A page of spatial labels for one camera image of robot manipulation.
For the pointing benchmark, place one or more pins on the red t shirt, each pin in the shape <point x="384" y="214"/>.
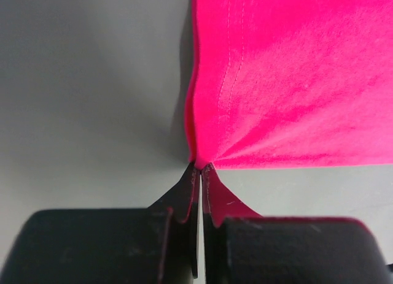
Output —
<point x="290" y="83"/>

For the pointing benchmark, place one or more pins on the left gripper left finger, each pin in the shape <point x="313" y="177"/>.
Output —
<point x="156" y="244"/>

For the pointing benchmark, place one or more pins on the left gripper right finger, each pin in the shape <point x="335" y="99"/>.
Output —
<point x="242" y="246"/>

